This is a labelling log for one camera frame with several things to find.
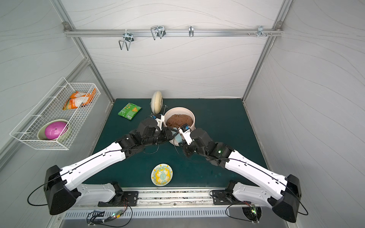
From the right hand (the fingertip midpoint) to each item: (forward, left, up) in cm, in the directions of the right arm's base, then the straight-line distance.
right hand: (180, 142), depth 72 cm
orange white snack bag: (+14, +53, +15) cm, 57 cm away
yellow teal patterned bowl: (-11, +11, -20) cm, 25 cm away
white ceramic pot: (+26, +3, -6) cm, 26 cm away
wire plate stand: (+32, +26, -18) cm, 45 cm away
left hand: (+3, +2, +4) cm, 5 cm away
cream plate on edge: (+32, +19, -4) cm, 37 cm away
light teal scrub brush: (+2, +1, +2) cm, 3 cm away
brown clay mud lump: (+21, +4, -10) cm, 24 cm away
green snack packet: (+35, +44, -18) cm, 59 cm away
